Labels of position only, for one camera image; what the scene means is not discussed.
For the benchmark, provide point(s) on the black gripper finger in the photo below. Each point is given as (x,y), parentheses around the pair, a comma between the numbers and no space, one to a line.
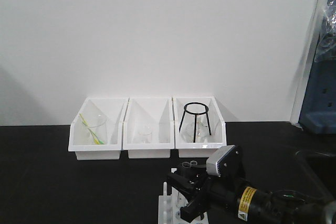
(196,206)
(194,182)

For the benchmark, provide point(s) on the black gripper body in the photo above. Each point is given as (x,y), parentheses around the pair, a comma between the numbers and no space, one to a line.
(223,191)

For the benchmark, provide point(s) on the clear glass test tube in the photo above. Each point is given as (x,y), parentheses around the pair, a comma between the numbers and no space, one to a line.
(181,200)

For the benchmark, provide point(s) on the clear rear test tube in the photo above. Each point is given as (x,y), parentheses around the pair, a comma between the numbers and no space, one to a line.
(193,163)

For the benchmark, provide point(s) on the white test tube rack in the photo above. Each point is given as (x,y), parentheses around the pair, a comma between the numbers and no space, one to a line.
(169,206)

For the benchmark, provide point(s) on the round glass flask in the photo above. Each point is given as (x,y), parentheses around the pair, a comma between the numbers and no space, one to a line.
(195,133)

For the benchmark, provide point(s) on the right white storage bin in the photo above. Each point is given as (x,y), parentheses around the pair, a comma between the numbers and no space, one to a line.
(213,142)

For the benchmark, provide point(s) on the white storage bin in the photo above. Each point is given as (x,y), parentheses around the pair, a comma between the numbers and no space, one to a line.
(156,113)
(80,139)
(213,142)

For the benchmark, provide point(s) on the small glass beaker middle bin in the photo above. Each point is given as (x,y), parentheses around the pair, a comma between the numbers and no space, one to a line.
(145,134)

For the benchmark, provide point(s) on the middle white storage bin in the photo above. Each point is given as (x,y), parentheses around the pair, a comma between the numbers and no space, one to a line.
(156,113)

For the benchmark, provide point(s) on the black lab sink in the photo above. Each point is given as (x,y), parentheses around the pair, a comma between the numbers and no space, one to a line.
(320,168)

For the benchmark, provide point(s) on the yellow green stirring stick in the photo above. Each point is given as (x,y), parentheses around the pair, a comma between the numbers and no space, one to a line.
(96,140)

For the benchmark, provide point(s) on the left white storage bin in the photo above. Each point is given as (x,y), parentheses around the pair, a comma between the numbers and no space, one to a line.
(80,139)

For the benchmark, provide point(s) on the clear glass beaker left bin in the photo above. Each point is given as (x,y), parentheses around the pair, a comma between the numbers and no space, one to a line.
(98,124)

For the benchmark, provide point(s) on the clear plastic bag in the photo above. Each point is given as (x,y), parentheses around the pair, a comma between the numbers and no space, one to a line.
(325,50)

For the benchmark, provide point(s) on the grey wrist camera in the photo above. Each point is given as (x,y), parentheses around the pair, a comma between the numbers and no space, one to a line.
(214,161)

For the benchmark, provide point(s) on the black wire tripod stand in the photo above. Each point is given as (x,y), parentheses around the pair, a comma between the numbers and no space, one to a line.
(198,111)

